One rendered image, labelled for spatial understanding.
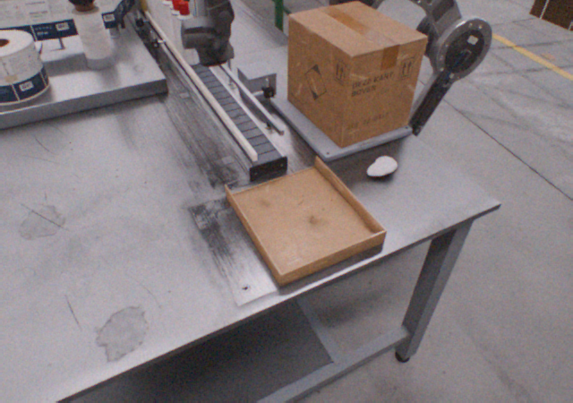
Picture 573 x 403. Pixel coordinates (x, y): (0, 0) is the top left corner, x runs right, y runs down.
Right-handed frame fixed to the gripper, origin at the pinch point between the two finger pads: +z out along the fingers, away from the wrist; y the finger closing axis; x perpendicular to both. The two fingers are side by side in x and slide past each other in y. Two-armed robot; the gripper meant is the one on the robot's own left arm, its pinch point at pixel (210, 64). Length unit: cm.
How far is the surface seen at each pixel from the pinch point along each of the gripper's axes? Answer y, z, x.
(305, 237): 2, -33, 58
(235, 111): -0.9, -4.3, 17.5
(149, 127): 22.6, 6.3, 12.8
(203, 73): -0.3, 12.8, -2.6
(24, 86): 52, 14, -11
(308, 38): -20.5, -25.1, 9.3
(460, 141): -162, 89, 44
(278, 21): -100, 144, -82
